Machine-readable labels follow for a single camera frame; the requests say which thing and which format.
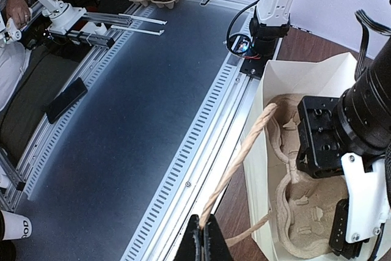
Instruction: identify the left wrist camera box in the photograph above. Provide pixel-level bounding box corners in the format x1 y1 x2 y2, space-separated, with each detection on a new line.
329 153 390 260

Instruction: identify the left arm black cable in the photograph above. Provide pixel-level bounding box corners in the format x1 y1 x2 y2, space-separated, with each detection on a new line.
354 9 391 78

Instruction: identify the person in white shirt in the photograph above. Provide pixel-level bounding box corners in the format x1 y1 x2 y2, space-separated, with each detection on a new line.
1 0 31 109

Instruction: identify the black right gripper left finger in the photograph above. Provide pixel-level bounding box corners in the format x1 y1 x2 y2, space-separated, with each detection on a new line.
175 215 202 261

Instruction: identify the black phone on bench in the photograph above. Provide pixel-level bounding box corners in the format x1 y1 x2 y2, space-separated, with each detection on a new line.
45 77 88 124

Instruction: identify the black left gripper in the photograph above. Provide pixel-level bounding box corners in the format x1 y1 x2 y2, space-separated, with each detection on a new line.
296 95 364 178

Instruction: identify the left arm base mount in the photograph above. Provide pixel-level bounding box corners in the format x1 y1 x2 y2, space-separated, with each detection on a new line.
225 1 290 79

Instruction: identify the brown pulp cup carrier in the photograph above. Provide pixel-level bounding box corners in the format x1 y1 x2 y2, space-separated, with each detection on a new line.
266 94 348 259

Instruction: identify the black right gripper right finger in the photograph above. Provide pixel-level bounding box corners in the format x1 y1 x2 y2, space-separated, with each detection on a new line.
203 215 233 261

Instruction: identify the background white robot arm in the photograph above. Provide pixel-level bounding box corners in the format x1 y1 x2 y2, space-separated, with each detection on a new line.
38 0 87 35

